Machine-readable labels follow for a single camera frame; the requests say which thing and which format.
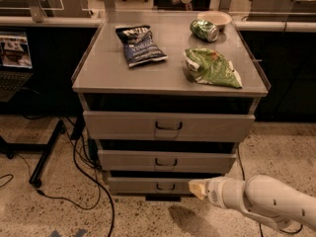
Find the black cable floor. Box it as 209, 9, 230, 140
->
35, 116, 117, 237
236, 145, 304, 237

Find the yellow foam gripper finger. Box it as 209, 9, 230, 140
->
189, 180, 206, 199

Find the black cable right floor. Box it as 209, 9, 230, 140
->
236, 145, 304, 237

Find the laptop computer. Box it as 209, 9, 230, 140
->
0, 30, 34, 103

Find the black cable left floor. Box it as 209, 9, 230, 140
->
35, 116, 117, 237

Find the green soda can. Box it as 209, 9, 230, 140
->
190, 19, 219, 42

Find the black laptop stand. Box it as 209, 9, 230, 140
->
0, 120, 65, 189

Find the grey top drawer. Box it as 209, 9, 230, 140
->
83, 111, 255, 142

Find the grey drawer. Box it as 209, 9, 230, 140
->
83, 111, 255, 142
107, 176, 225, 197
98, 150, 236, 174

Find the black short cable far left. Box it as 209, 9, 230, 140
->
0, 173, 15, 189

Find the green chip bag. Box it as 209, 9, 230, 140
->
184, 47, 243, 89

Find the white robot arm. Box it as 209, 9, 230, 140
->
189, 175, 316, 230

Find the grey bottom drawer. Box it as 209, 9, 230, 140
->
107, 176, 225, 197

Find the grey middle drawer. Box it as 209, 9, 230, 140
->
98, 150, 236, 174

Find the grey metal drawer cabinet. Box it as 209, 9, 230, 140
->
73, 11, 270, 180

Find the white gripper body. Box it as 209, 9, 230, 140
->
205, 177, 246, 211

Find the white bowl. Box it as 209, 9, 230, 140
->
197, 11, 232, 31

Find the blue chip bag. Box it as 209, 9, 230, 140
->
116, 25, 168, 68

